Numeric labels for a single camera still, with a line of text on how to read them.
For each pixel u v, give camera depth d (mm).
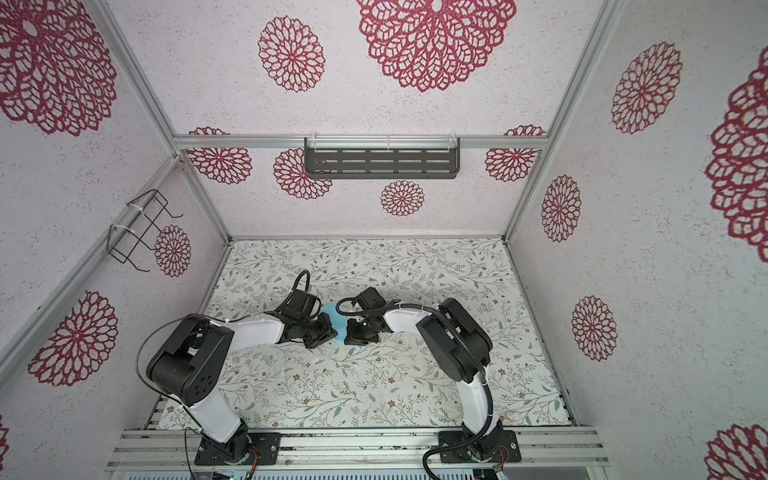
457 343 517
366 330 821
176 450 748
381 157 948
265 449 735
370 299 793
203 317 530
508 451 727
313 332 829
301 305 766
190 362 475
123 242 731
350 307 920
